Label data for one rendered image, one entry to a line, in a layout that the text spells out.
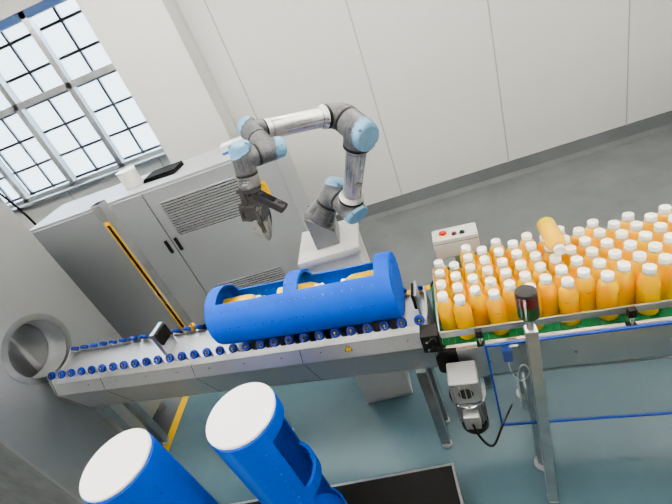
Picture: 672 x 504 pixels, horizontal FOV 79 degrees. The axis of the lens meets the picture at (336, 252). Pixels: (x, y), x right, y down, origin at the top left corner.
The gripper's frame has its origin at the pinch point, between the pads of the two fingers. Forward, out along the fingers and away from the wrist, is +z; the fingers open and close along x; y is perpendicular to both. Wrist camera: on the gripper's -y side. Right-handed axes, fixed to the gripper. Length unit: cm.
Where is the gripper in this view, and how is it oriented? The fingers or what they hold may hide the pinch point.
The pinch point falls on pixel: (270, 237)
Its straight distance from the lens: 151.9
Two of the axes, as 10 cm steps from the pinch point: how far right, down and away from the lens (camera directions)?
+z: 1.7, 8.5, 4.9
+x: -2.1, 5.2, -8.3
